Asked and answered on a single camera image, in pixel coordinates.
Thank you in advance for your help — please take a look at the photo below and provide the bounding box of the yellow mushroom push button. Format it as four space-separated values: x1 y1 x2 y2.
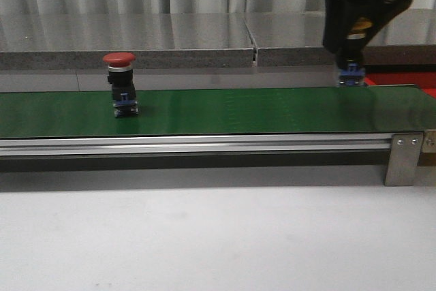
335 17 373 87

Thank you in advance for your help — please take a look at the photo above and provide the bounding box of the red mushroom push button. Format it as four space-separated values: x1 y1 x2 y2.
103 52 138 118

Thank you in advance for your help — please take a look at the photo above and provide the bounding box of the right grey stone shelf slab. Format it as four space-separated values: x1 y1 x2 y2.
245 9 435 67

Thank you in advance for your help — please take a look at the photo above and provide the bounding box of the grey stone shelf slab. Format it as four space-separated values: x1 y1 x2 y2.
245 9 435 67
1 14 254 70

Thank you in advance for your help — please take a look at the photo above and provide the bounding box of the red plastic tray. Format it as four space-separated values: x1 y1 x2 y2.
364 72 435 98

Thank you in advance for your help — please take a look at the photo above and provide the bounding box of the green conveyor belt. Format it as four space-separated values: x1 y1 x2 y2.
1 86 435 138

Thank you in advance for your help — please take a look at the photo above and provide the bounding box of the left grey stone shelf slab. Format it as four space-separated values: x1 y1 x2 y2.
1 14 254 70

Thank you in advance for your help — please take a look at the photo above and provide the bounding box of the aluminium conveyor side rail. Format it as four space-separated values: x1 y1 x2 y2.
1 133 392 157

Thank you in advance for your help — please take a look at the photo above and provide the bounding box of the steel end bracket plate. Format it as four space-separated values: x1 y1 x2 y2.
422 129 436 153

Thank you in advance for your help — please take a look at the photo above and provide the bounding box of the steel conveyor support bracket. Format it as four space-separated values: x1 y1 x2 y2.
384 133 424 187

